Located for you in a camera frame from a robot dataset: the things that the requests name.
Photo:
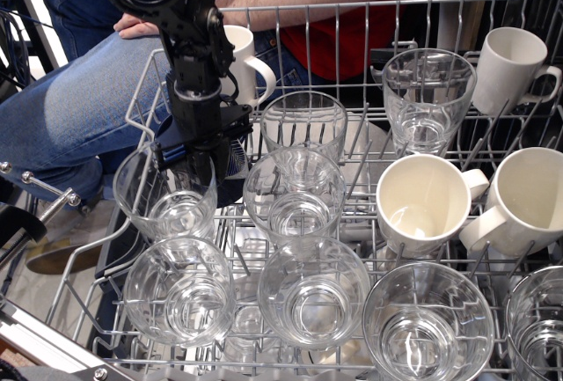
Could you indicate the grey wire dishwasher rack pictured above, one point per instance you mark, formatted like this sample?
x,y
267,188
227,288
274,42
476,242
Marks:
x,y
481,142

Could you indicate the cream mug centre right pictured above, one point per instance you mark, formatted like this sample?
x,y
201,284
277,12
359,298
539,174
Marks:
x,y
423,201

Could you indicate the brown shoe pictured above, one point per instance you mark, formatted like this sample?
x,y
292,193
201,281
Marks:
x,y
52,258

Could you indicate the dark blue patterned mug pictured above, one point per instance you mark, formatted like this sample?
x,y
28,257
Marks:
x,y
233,192

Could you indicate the white mug back right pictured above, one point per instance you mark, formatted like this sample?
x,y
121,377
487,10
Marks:
x,y
510,61

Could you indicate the white mug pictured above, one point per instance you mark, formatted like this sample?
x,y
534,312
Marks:
x,y
256,80
510,61

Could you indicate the person's hand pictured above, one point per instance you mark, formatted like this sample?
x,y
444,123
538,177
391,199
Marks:
x,y
130,27

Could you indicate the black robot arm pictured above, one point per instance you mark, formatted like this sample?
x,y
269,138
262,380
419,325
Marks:
x,y
194,40

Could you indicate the clear glass cup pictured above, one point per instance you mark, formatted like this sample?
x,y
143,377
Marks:
x,y
427,94
294,193
310,119
426,321
155,206
311,293
181,292

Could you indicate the cream mug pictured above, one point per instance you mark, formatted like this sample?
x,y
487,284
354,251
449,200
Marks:
x,y
523,212
423,201

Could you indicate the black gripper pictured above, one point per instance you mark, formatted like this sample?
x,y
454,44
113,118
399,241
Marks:
x,y
203,115

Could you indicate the cream mug far right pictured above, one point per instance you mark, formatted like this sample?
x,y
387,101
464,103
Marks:
x,y
523,212

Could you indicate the red shirt torso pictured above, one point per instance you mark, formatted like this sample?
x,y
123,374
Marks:
x,y
335,48

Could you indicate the blue jeans legs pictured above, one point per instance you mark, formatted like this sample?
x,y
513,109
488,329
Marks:
x,y
68,128

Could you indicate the white mug back left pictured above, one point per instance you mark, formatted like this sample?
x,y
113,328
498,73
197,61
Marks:
x,y
256,80

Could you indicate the clear glass cup right edge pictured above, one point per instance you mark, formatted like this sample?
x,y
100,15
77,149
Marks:
x,y
533,325

